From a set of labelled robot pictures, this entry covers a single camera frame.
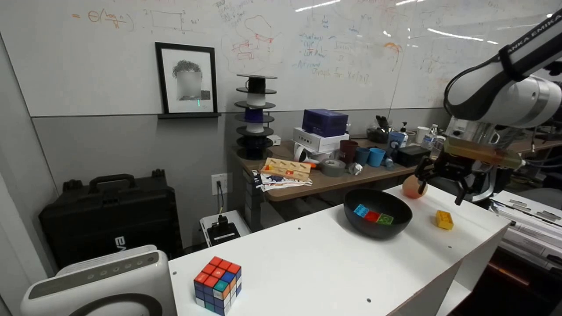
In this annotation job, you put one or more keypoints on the grey tape roll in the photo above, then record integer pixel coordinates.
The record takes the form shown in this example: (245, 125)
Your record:
(332, 168)

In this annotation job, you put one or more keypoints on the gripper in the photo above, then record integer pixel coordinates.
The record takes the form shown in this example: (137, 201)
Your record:
(454, 167)

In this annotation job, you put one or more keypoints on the white box with black charger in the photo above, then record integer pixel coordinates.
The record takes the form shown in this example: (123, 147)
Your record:
(224, 230)

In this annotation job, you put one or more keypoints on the red toy block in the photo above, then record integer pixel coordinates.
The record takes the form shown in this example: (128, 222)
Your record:
(372, 216)

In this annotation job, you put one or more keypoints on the stack of filament spools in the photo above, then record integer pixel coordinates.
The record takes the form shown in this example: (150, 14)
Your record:
(255, 118)

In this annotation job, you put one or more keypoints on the white pump bottle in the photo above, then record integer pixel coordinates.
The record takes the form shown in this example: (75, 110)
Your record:
(404, 131)

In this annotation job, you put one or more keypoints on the white headset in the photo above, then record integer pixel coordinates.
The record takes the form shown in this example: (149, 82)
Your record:
(303, 153)

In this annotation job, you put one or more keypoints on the colourful puzzle cube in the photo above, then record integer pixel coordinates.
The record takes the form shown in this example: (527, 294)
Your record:
(217, 285)

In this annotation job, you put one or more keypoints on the black bowl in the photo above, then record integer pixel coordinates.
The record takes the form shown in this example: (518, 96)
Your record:
(377, 230)

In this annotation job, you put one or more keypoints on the black basket of items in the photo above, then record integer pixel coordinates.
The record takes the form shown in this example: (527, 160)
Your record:
(379, 131)

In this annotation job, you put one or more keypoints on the white mug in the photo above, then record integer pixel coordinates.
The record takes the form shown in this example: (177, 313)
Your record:
(422, 134)

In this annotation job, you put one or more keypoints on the small white adapter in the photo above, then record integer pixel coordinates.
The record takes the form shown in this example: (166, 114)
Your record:
(275, 140)

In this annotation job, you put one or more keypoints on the black hard case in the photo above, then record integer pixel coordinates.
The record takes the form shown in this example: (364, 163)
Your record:
(109, 219)

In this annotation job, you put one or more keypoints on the clear water bottle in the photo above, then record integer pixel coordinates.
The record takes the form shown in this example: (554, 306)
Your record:
(429, 138)

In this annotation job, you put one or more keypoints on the purple box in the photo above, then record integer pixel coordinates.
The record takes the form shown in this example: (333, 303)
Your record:
(325, 123)

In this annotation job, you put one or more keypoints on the maroon cup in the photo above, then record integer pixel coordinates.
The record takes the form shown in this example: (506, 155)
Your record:
(348, 151)

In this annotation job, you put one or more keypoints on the wall socket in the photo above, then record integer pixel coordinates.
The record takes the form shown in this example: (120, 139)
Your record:
(221, 177)

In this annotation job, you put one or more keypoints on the blue toy block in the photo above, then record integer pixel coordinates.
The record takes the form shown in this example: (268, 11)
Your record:
(361, 210)

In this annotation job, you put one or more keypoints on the wooden desk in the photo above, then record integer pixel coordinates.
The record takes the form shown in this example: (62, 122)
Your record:
(325, 184)

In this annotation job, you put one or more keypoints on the crumpled foil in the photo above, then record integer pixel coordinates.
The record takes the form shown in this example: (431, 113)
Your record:
(355, 168)

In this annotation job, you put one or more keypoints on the white air purifier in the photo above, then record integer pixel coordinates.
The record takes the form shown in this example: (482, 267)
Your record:
(109, 281)

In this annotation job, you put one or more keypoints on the stack of magazines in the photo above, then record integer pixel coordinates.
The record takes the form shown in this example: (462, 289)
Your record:
(281, 183)

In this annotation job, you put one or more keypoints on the wooden peg board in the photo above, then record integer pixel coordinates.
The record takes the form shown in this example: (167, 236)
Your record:
(285, 169)

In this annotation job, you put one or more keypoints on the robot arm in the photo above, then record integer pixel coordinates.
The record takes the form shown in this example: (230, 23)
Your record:
(487, 90)

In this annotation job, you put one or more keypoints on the peach ball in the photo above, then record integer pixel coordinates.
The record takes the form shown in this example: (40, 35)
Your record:
(411, 188)

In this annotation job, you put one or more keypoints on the green toy block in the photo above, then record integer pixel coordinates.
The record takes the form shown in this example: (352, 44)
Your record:
(385, 219)

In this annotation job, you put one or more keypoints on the stack of white boards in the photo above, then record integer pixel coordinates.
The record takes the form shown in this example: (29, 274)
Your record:
(531, 228)

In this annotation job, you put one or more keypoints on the yellow toy block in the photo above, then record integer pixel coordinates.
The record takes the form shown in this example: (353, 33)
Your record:
(444, 220)

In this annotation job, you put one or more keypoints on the framed picture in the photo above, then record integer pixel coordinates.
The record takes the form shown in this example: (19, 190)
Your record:
(188, 79)

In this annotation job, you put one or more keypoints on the blue cup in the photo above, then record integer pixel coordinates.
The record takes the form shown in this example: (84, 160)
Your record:
(362, 156)
(376, 158)

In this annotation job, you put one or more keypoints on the whiteboard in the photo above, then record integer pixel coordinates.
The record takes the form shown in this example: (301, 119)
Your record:
(88, 66)

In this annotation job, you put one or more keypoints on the blue mug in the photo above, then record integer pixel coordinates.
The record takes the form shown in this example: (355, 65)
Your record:
(396, 141)

